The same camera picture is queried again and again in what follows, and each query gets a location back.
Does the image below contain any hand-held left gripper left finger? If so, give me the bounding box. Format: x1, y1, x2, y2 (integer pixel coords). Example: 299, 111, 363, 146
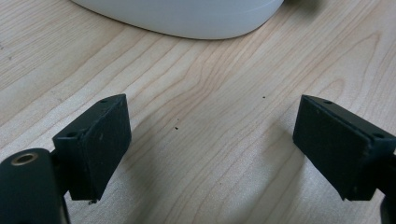
51, 93, 133, 202

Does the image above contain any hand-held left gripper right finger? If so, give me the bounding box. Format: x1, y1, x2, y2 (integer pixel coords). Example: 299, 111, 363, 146
291, 94, 396, 202

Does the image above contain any white round container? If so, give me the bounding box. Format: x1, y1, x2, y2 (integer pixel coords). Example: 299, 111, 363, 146
69, 0, 285, 40

